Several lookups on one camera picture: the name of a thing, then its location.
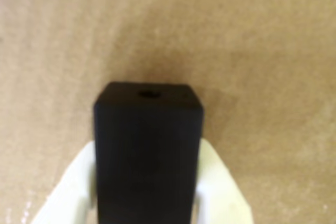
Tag black rectangular block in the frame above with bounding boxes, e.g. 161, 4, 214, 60
93, 81, 205, 224

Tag brown cardboard sheet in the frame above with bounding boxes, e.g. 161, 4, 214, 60
0, 0, 336, 224

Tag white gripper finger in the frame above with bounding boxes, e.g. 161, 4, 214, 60
31, 140, 98, 224
195, 138, 254, 224

